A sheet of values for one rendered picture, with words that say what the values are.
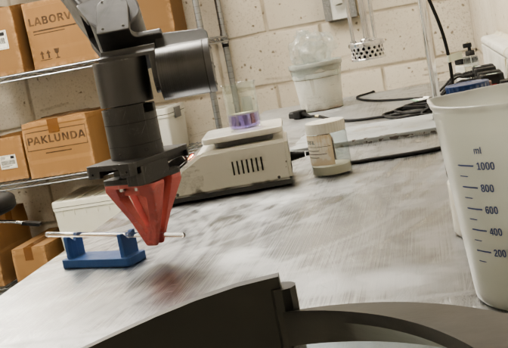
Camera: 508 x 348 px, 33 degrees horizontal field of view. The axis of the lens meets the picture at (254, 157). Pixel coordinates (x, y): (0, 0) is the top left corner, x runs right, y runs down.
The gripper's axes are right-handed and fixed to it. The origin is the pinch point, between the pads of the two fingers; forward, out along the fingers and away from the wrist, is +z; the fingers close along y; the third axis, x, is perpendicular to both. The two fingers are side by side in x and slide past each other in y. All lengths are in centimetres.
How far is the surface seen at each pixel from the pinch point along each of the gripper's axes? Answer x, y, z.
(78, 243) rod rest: 11.5, 0.4, 0.6
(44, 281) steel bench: 11.2, -6.3, 2.9
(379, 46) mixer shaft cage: 2, 76, -13
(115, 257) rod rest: 4.9, -1.3, 1.9
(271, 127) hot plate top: 3.4, 35.2, -5.9
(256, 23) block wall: 125, 249, -22
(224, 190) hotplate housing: 10.4, 30.8, 2.0
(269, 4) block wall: 119, 251, -29
